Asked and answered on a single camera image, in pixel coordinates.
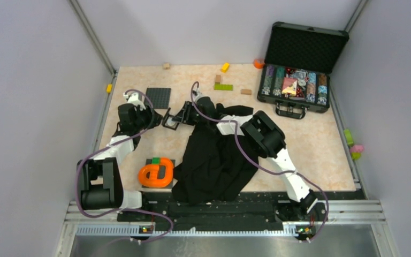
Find orange plastic chain link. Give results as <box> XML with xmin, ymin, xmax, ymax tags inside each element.
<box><xmin>138</xmin><ymin>157</ymin><xmax>175</xmax><ymax>188</ymax></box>

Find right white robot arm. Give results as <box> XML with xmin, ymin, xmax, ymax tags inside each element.
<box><xmin>172</xmin><ymin>96</ymin><xmax>318</xmax><ymax>221</ymax></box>

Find green lego brick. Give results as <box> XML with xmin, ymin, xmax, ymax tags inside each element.
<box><xmin>214</xmin><ymin>83</ymin><xmax>233</xmax><ymax>91</ymax></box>

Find dark grey lego baseplate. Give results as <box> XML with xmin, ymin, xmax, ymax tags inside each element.
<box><xmin>145</xmin><ymin>87</ymin><xmax>171</xmax><ymax>109</ymax></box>

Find small green lego block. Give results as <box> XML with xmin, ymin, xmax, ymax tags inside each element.
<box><xmin>151</xmin><ymin>157</ymin><xmax>161</xmax><ymax>164</ymax></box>

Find black square frame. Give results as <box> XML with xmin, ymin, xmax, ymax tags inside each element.
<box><xmin>162</xmin><ymin>108</ymin><xmax>185</xmax><ymax>131</ymax></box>

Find yellow block on rail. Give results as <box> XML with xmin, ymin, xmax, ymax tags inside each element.
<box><xmin>106</xmin><ymin>84</ymin><xmax>112</xmax><ymax>94</ymax></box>

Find yellow lego brick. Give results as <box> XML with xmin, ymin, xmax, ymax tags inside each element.
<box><xmin>220</xmin><ymin>63</ymin><xmax>230</xmax><ymax>73</ymax></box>

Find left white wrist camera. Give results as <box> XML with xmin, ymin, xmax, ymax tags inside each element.
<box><xmin>123</xmin><ymin>92</ymin><xmax>146</xmax><ymax>111</ymax></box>

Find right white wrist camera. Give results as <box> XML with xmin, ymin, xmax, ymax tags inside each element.
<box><xmin>192</xmin><ymin>90</ymin><xmax>204</xmax><ymax>103</ymax></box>

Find black garment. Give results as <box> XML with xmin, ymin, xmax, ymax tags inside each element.
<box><xmin>171</xmin><ymin>103</ymin><xmax>263</xmax><ymax>206</ymax></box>

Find green and pink toys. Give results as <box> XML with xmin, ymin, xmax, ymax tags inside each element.
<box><xmin>343</xmin><ymin>129</ymin><xmax>364</xmax><ymax>161</ymax></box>

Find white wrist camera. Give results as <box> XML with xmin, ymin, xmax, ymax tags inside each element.
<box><xmin>192</xmin><ymin>90</ymin><xmax>204</xmax><ymax>103</ymax></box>
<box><xmin>123</xmin><ymin>92</ymin><xmax>146</xmax><ymax>111</ymax></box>

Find tan wooden block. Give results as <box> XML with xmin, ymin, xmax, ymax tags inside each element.
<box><xmin>240</xmin><ymin>89</ymin><xmax>252</xmax><ymax>95</ymax></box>

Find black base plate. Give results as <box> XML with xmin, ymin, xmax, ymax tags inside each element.
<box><xmin>117</xmin><ymin>192</ymin><xmax>326</xmax><ymax>232</ymax></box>

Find brown wooden block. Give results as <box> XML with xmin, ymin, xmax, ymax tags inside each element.
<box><xmin>215</xmin><ymin>74</ymin><xmax>222</xmax><ymax>84</ymax></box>

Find black poker chip case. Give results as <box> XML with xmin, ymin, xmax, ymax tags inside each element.
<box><xmin>257</xmin><ymin>21</ymin><xmax>349</xmax><ymax>119</ymax></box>

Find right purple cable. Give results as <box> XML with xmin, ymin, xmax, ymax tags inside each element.
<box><xmin>190</xmin><ymin>81</ymin><xmax>330</xmax><ymax>244</ymax></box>

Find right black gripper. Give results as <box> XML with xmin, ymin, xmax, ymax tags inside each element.
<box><xmin>172</xmin><ymin>102</ymin><xmax>209</xmax><ymax>127</ymax></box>

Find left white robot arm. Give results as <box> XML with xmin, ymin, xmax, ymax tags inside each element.
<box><xmin>76</xmin><ymin>103</ymin><xmax>163</xmax><ymax>221</ymax></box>

